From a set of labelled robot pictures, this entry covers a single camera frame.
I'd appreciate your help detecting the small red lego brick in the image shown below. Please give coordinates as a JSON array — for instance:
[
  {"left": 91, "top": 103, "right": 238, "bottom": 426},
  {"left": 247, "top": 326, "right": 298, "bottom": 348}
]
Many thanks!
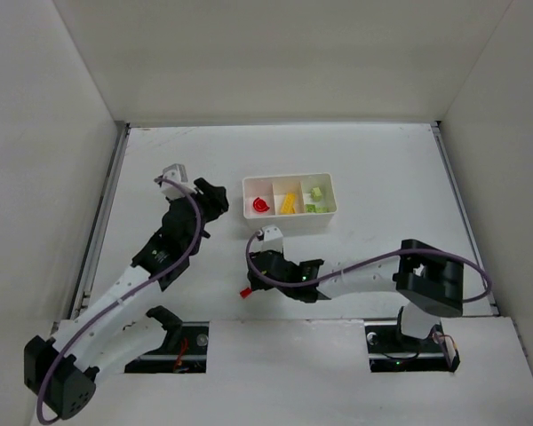
[{"left": 240, "top": 288, "right": 252, "bottom": 298}]

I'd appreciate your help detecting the red arch lego piece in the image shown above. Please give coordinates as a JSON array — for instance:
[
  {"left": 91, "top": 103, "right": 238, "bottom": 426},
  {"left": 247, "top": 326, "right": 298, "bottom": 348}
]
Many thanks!
[{"left": 252, "top": 197, "right": 270, "bottom": 213}]

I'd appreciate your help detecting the long yellow lego brick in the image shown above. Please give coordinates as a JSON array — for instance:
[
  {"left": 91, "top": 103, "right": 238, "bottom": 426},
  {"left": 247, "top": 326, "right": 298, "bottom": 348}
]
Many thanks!
[{"left": 280, "top": 193, "right": 297, "bottom": 215}]

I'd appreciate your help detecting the light green lego brick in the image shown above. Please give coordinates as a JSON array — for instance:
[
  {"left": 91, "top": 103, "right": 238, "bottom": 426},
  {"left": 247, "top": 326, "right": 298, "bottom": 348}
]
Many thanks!
[{"left": 305, "top": 203, "right": 329, "bottom": 214}]

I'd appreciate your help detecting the yellow-green lego piece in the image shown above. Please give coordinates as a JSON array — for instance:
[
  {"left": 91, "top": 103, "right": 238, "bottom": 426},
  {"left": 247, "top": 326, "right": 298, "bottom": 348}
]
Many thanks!
[{"left": 310, "top": 186, "right": 324, "bottom": 202}]

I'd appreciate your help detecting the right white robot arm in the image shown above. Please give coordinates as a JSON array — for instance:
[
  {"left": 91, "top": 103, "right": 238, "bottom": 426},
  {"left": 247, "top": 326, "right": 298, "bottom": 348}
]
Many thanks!
[{"left": 245, "top": 240, "right": 464, "bottom": 340}]

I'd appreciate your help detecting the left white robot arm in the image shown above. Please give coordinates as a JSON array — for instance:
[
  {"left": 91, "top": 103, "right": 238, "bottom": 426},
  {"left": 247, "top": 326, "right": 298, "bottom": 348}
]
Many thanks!
[{"left": 24, "top": 177, "right": 229, "bottom": 425}]

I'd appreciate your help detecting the white three-compartment container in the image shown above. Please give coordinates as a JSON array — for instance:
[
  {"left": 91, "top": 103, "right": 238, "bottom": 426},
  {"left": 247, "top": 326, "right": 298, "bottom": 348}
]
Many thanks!
[{"left": 242, "top": 173, "right": 338, "bottom": 231}]

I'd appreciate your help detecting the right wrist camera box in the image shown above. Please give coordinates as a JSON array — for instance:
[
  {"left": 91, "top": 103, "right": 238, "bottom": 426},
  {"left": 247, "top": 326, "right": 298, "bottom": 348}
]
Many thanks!
[{"left": 257, "top": 225, "right": 283, "bottom": 254}]

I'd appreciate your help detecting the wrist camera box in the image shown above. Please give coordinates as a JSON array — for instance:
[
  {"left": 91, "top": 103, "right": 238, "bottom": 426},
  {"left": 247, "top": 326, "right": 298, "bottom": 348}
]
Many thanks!
[
  {"left": 257, "top": 225, "right": 283, "bottom": 254},
  {"left": 160, "top": 163, "right": 191, "bottom": 201}
]

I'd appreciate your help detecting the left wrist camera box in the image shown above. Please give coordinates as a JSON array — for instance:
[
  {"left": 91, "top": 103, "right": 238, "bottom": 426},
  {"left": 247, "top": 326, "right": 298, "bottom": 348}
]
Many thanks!
[{"left": 160, "top": 163, "right": 191, "bottom": 201}]

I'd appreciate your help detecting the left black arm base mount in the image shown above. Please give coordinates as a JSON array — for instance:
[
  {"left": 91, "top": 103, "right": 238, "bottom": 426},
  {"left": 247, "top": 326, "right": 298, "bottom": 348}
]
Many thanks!
[{"left": 124, "top": 306, "right": 210, "bottom": 375}]

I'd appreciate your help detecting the left aluminium frame rail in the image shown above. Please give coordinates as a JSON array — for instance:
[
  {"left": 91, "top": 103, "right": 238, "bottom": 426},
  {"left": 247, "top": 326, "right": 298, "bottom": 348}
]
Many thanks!
[{"left": 65, "top": 121, "right": 131, "bottom": 319}]

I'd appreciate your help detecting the aluminium frame rail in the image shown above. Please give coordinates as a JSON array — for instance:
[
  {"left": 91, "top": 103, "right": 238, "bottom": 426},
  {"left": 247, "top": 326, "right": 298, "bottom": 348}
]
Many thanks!
[
  {"left": 430, "top": 120, "right": 499, "bottom": 307},
  {"left": 65, "top": 121, "right": 131, "bottom": 319}
]

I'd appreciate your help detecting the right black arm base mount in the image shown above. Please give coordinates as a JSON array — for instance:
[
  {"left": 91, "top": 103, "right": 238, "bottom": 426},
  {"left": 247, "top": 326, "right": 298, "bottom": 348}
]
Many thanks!
[{"left": 365, "top": 323, "right": 461, "bottom": 374}]

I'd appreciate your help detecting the right aluminium frame rail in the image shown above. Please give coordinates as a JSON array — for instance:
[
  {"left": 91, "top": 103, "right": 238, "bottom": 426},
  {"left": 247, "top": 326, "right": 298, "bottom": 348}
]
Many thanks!
[{"left": 430, "top": 120, "right": 499, "bottom": 307}]

